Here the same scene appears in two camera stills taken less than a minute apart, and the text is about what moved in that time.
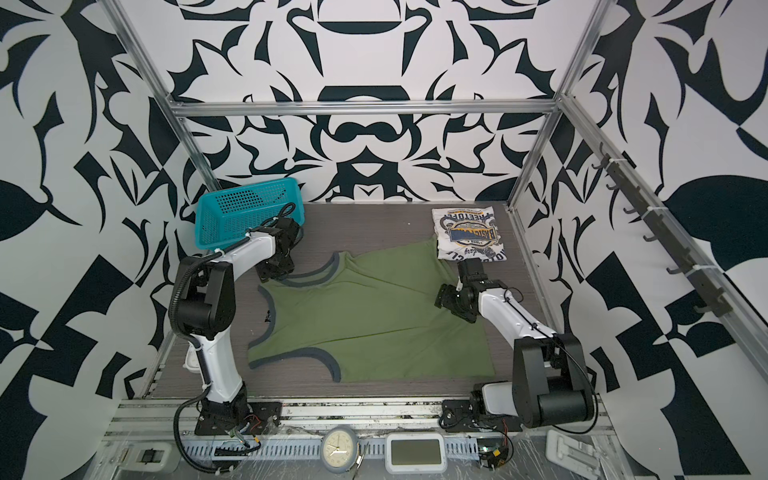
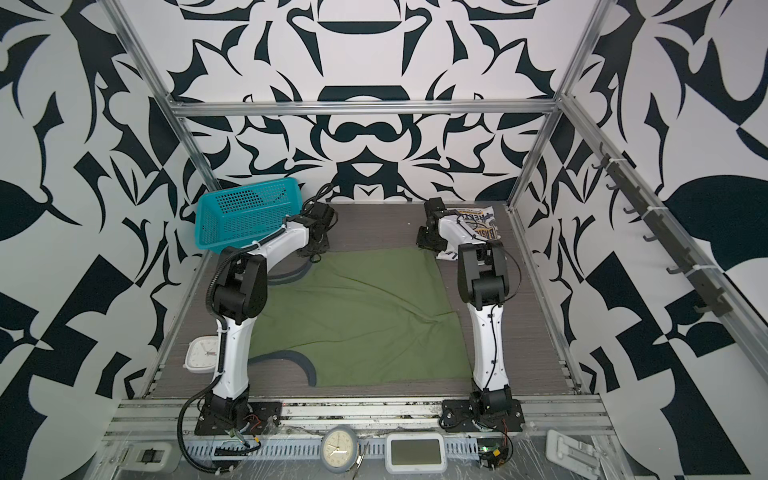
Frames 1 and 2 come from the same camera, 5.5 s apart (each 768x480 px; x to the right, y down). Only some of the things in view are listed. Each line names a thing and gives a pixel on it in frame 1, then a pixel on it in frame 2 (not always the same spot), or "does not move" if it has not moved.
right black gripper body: x=455 y=300 to x=426 y=241
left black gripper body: x=277 y=268 to x=318 y=249
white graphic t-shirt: x=467 y=233 does not move
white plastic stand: x=574 y=453 does not move
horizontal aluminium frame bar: x=362 y=106 does not move
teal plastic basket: x=223 y=214 does not move
